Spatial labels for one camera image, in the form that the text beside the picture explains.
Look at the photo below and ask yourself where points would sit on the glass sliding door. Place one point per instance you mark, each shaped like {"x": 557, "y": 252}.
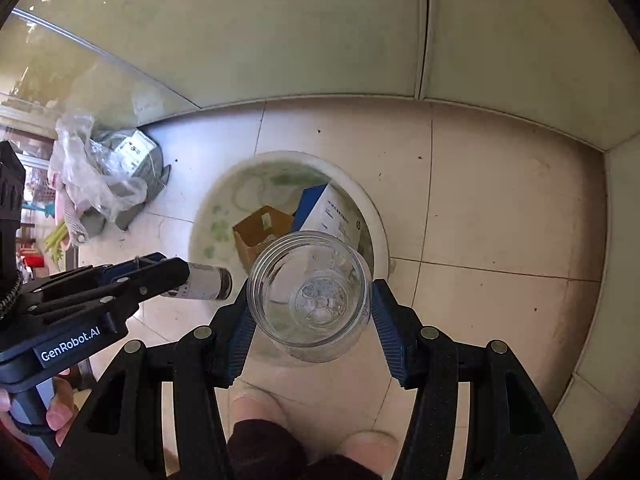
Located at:
{"x": 75, "y": 75}

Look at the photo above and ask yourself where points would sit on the grey plastic bag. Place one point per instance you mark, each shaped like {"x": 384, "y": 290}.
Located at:
{"x": 150, "y": 170}

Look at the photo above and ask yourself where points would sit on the brown cardboard box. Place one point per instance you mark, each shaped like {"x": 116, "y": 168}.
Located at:
{"x": 260, "y": 240}

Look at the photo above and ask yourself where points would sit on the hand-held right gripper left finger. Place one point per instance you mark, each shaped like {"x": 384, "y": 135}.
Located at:
{"x": 235, "y": 340}

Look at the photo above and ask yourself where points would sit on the green vegetable stalks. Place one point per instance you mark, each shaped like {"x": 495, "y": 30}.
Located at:
{"x": 55, "y": 242}

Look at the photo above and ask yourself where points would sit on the person's right foot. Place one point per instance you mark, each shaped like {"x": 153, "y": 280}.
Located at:
{"x": 370, "y": 447}

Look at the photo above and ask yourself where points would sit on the person's left foot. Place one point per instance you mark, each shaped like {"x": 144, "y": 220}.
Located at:
{"x": 255, "y": 405}

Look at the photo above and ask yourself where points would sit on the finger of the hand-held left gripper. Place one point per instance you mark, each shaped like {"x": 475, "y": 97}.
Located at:
{"x": 160, "y": 278}
{"x": 120, "y": 270}

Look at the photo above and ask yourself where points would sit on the clear plastic jar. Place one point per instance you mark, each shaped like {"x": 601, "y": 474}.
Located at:
{"x": 310, "y": 305}

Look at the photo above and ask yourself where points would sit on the clear plastic bag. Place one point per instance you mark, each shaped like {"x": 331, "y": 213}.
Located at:
{"x": 80, "y": 180}

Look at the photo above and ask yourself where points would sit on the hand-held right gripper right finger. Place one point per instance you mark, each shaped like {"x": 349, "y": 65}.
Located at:
{"x": 392, "y": 332}

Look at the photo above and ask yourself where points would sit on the person's left forearm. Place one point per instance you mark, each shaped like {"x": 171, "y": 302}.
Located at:
{"x": 17, "y": 455}

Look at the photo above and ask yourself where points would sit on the small brown labelled bottle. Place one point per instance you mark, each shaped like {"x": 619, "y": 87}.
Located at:
{"x": 205, "y": 282}

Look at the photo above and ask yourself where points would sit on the person's left hand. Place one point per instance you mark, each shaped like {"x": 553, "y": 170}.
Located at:
{"x": 61, "y": 410}

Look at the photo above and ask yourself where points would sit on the person's foot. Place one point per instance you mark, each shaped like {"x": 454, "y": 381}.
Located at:
{"x": 255, "y": 405}
{"x": 370, "y": 447}

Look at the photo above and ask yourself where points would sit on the blue and white carton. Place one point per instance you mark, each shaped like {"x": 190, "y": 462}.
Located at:
{"x": 325, "y": 210}

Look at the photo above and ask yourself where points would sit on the dark red trousers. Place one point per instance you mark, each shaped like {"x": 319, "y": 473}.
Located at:
{"x": 265, "y": 452}

